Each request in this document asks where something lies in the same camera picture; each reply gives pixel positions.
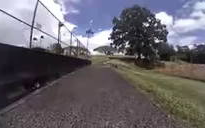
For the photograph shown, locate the wire fence with posts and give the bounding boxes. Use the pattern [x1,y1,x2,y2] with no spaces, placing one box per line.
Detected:
[154,53,205,84]

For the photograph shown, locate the large dark tree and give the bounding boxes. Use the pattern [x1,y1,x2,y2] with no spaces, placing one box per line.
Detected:
[108,4,170,64]

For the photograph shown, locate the grass strip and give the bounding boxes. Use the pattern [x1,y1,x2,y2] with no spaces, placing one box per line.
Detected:
[89,54,205,128]

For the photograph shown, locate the grey asphalt path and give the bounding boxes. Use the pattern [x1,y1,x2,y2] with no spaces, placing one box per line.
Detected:
[0,63,188,128]

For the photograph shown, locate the dark retaining wall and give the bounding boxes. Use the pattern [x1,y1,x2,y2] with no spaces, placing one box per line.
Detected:
[0,40,92,113]

